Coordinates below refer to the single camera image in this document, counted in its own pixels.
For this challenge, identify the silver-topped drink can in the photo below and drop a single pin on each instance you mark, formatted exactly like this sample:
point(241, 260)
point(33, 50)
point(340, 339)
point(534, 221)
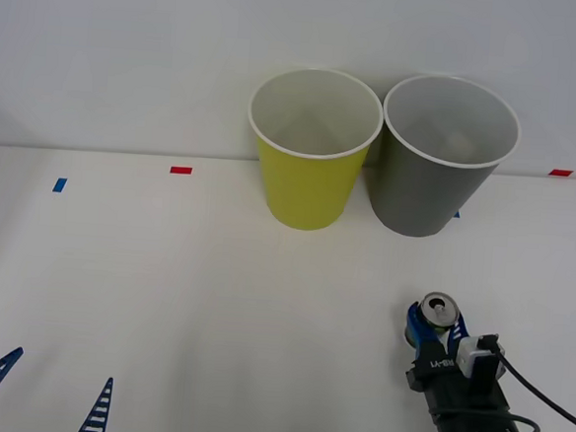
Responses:
point(439, 309)

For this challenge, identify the grey plastic bin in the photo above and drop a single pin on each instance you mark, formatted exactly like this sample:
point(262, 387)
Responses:
point(418, 195)

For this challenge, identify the yellow-green plastic bin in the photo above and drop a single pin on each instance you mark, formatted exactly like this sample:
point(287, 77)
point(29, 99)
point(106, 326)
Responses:
point(305, 187)

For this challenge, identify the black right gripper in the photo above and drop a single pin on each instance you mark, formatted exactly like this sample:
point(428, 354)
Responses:
point(446, 390)

